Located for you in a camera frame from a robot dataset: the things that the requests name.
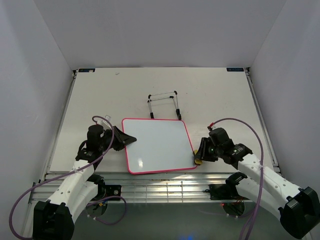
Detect yellow bone shaped eraser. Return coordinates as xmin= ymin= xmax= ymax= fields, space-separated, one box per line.
xmin=193 ymin=150 xmax=203 ymax=166

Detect pink framed whiteboard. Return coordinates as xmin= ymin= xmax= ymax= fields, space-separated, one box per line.
xmin=121 ymin=118 xmax=197 ymax=175

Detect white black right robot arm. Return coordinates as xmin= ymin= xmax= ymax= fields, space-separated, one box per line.
xmin=193 ymin=127 xmax=320 ymax=239

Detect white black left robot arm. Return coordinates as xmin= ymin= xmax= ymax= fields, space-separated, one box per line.
xmin=32 ymin=124 xmax=137 ymax=240

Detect black metal easel stand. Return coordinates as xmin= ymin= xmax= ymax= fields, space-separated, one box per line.
xmin=147 ymin=90 xmax=182 ymax=121

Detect blue left corner label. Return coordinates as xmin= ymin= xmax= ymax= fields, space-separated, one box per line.
xmin=78 ymin=68 xmax=96 ymax=73

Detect blue corner label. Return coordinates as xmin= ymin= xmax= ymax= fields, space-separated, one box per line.
xmin=226 ymin=67 xmax=244 ymax=72
xmin=78 ymin=68 xmax=96 ymax=73

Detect blue right corner label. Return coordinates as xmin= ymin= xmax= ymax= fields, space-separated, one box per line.
xmin=226 ymin=67 xmax=244 ymax=72

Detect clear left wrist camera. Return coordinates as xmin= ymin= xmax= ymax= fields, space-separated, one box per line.
xmin=98 ymin=115 xmax=111 ymax=130

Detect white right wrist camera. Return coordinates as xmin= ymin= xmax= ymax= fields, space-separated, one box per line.
xmin=207 ymin=122 xmax=216 ymax=132

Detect aluminium table frame rails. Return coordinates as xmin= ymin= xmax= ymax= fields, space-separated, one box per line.
xmin=29 ymin=67 xmax=274 ymax=219

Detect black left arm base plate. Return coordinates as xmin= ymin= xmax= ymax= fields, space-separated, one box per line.
xmin=98 ymin=184 xmax=122 ymax=200

